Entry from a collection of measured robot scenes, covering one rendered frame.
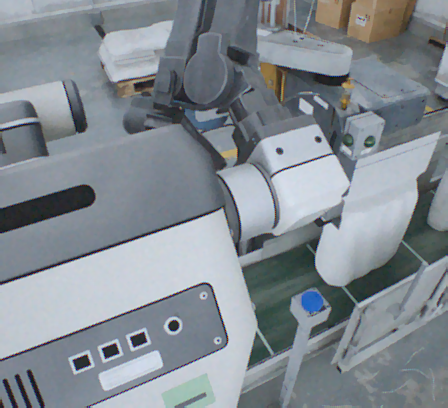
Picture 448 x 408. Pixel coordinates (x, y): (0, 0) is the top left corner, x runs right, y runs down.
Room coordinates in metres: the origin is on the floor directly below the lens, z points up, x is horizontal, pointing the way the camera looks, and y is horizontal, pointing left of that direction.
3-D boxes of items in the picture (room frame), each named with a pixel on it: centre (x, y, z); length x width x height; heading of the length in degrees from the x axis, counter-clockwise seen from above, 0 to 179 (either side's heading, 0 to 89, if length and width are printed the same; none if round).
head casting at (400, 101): (0.94, -0.35, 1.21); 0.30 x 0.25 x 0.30; 116
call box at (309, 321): (0.61, -0.24, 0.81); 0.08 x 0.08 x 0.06; 26
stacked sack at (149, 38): (3.66, 0.79, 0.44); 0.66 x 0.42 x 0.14; 113
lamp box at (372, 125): (0.76, -0.31, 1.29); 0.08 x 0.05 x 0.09; 116
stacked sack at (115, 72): (3.65, 0.81, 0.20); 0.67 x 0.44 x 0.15; 116
